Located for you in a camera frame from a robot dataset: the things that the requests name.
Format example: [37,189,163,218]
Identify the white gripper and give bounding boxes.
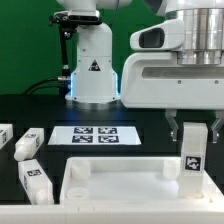
[121,52,224,143]

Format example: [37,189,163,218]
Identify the white square desk top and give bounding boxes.
[60,157,224,205]

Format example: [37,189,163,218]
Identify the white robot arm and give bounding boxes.
[54,0,224,139]

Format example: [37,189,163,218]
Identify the white L-shaped fence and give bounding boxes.
[0,173,224,224]

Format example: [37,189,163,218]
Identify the white flat base tag plate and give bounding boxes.
[48,126,141,145]

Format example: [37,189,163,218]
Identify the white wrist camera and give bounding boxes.
[130,19,184,51]

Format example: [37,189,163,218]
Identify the black cable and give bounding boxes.
[22,77,68,96]

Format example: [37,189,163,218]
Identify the black camera on stand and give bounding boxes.
[49,10,102,95]

